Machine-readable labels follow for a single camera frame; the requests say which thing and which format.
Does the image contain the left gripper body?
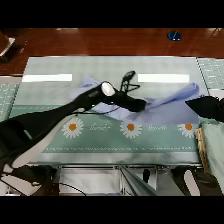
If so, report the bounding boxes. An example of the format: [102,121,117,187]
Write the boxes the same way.
[114,92,148,113]

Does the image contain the light blue shirt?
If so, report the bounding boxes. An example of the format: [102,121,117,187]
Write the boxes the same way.
[68,76,201,126]

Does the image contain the round blue object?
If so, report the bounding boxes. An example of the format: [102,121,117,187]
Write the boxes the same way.
[167,30,183,42]

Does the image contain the brown wooden slat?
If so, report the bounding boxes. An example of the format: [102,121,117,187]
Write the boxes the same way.
[194,127,210,173]

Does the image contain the pale green garment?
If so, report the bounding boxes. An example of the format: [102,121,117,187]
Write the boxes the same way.
[199,119,224,196]

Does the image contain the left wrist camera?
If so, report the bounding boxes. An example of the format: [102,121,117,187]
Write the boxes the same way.
[118,70,141,95]

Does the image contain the silver frame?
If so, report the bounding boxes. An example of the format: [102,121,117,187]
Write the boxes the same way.
[0,162,224,197]

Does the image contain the black cable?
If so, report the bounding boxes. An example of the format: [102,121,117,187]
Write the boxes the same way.
[57,181,88,197]

